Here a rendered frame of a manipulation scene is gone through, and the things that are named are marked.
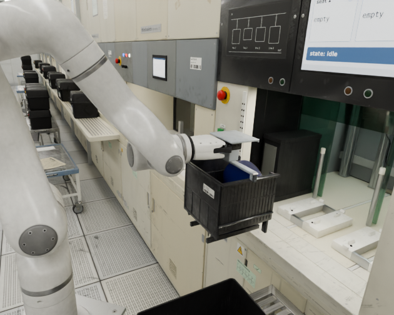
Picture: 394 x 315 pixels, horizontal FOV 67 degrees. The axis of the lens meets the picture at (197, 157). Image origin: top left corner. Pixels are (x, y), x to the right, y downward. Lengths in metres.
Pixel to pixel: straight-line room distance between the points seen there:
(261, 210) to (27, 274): 0.64
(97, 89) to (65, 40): 0.11
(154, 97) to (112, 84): 1.90
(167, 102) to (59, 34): 2.02
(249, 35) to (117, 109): 0.57
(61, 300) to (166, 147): 0.46
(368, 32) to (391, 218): 0.40
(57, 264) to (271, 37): 0.86
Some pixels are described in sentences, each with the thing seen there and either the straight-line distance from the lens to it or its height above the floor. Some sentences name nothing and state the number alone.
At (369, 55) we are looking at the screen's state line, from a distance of 0.80.
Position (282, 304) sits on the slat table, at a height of 0.76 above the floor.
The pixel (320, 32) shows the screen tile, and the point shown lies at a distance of 0.89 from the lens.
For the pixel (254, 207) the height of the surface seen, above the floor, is 1.08.
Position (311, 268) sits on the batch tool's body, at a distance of 1.08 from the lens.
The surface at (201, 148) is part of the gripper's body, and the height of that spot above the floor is 1.26.
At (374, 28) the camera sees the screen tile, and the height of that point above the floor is 1.57.
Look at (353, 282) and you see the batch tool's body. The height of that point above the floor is 0.87.
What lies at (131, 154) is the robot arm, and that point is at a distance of 0.76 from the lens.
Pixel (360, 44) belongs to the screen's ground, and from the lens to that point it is 0.82.
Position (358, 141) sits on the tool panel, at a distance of 1.89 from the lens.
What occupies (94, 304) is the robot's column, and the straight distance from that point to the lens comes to 1.07.
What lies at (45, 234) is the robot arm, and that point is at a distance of 0.71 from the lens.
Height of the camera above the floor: 1.50
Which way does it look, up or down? 19 degrees down
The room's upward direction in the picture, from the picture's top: 2 degrees clockwise
